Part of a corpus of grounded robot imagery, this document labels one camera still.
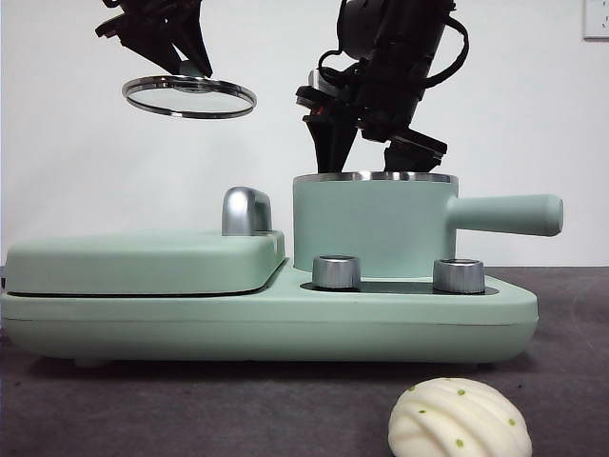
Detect glass pot lid green knob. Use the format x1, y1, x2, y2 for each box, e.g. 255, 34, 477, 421
122, 61, 258, 119

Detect chrome griddle lid handle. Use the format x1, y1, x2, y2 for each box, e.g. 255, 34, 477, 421
222, 187, 273, 237

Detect white wall power outlet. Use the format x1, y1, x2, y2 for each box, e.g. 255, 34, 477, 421
582, 0, 609, 41

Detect mint green griddle lid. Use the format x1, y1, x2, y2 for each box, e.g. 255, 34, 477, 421
5, 228, 288, 295

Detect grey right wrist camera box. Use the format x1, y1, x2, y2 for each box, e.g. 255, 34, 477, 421
307, 69, 335, 98

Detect mint green saucepan with handle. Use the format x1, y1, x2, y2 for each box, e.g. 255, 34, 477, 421
290, 169, 565, 281

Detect ridged white bun green specks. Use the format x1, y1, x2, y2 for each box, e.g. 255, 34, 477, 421
387, 376, 533, 457

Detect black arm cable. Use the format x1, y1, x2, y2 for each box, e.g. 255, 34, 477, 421
317, 46, 363, 78
426, 8, 471, 86

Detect mint green breakfast maker base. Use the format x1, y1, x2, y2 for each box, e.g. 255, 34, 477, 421
0, 279, 540, 368

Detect chrome control knob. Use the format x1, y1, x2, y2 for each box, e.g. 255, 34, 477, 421
311, 255, 362, 290
431, 258, 486, 293

